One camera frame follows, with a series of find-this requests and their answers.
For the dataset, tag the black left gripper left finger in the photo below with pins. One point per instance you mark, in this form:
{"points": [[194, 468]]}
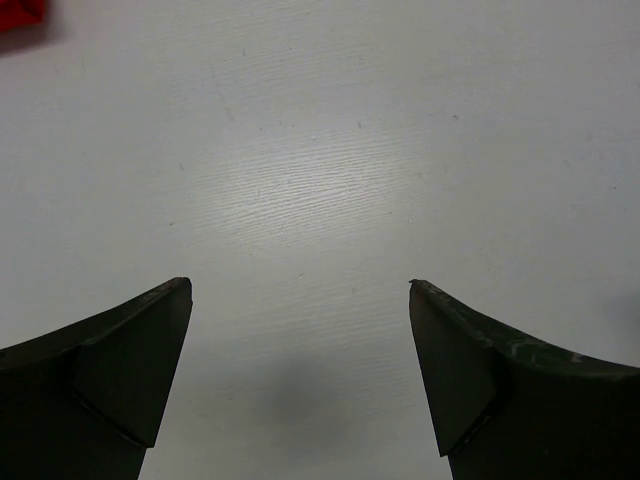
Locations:
{"points": [[86, 401]]}

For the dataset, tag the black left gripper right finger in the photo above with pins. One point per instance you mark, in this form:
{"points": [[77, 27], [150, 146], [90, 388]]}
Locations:
{"points": [[507, 405]]}

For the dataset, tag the folded red t shirt stack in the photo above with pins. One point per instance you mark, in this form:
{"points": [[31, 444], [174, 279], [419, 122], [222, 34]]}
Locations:
{"points": [[22, 22]]}

